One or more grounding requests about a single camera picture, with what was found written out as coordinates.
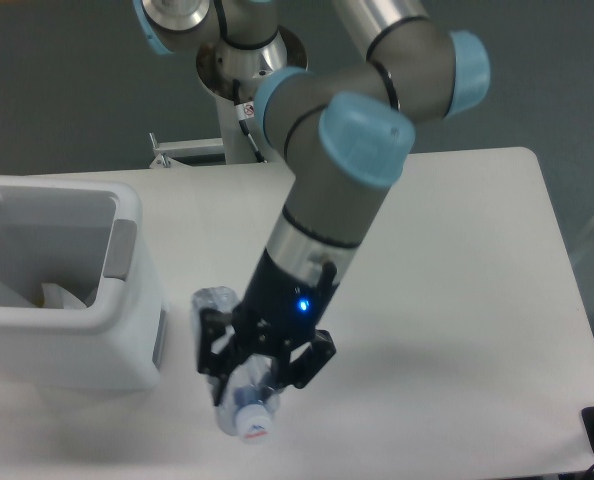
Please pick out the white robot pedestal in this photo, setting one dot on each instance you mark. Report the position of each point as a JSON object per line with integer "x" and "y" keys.
{"x": 227, "y": 125}

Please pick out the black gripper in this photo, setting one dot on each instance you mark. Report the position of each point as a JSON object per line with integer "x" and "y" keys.
{"x": 278, "y": 313}

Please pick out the white trash can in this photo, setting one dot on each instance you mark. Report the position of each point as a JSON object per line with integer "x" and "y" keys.
{"x": 85, "y": 236}

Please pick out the clear plastic bottle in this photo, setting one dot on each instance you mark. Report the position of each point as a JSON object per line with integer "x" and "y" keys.
{"x": 249, "y": 399}

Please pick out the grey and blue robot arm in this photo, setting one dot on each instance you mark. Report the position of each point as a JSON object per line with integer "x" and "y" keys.
{"x": 345, "y": 137}

